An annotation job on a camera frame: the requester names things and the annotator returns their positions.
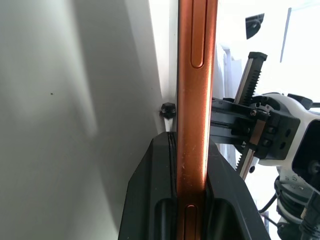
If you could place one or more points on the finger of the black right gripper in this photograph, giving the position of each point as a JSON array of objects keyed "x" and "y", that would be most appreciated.
[
  {"x": 232, "y": 136},
  {"x": 232, "y": 110}
]

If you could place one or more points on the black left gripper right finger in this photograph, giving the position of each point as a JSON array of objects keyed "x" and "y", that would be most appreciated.
[{"x": 225, "y": 200}]

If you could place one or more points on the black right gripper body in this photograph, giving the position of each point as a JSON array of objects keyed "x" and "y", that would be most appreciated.
[{"x": 277, "y": 135}]

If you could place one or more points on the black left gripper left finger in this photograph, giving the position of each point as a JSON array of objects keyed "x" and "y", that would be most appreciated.
[{"x": 150, "y": 190}]

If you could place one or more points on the orange metallic bar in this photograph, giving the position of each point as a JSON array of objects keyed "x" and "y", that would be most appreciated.
[{"x": 196, "y": 105}]

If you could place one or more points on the small black cap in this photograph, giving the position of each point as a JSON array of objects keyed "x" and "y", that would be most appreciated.
[{"x": 168, "y": 110}]

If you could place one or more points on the dark background object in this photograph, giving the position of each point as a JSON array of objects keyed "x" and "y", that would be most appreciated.
[{"x": 253, "y": 26}]

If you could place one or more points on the thin grey upright pole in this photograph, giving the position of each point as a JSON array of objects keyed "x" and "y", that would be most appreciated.
[{"x": 285, "y": 35}]

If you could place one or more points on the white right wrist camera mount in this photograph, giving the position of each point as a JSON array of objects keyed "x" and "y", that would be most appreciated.
[{"x": 297, "y": 110}]

